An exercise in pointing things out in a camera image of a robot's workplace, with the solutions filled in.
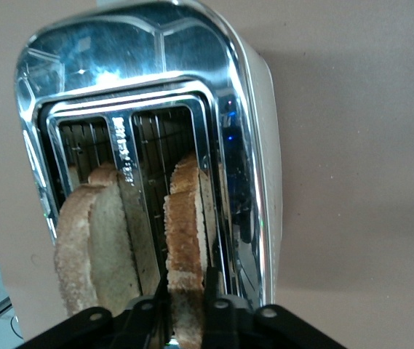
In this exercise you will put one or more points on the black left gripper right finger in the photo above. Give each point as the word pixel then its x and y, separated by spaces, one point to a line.
pixel 221 327

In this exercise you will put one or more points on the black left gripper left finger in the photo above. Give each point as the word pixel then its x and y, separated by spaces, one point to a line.
pixel 145 327

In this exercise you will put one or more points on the toasted bread slice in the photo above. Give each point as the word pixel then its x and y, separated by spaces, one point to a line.
pixel 97 240
pixel 185 225

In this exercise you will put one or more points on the beige chrome two-slot toaster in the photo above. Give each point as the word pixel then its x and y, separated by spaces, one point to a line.
pixel 119 54

